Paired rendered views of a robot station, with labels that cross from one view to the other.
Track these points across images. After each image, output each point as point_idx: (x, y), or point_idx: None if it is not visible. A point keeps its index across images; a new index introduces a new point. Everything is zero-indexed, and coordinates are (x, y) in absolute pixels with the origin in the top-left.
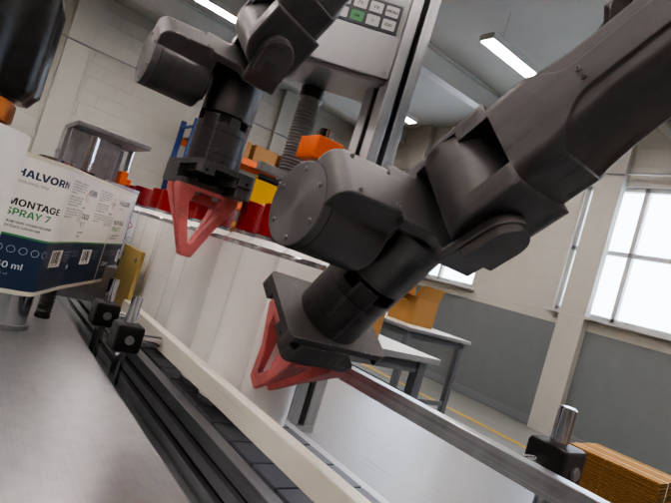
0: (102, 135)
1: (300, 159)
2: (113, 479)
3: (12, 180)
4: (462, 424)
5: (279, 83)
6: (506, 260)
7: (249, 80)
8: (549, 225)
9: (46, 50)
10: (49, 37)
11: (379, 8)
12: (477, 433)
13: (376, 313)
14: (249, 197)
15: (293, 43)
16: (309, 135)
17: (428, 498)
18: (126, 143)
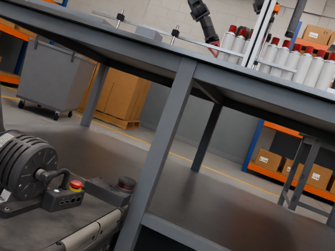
0: (332, 49)
1: (293, 12)
2: None
3: None
4: (186, 37)
5: (255, 9)
6: (191, 16)
7: (256, 13)
8: (190, 8)
9: (236, 34)
10: (237, 32)
11: None
12: (183, 37)
13: (203, 33)
14: (250, 32)
15: (254, 2)
16: (297, 3)
17: None
18: (331, 47)
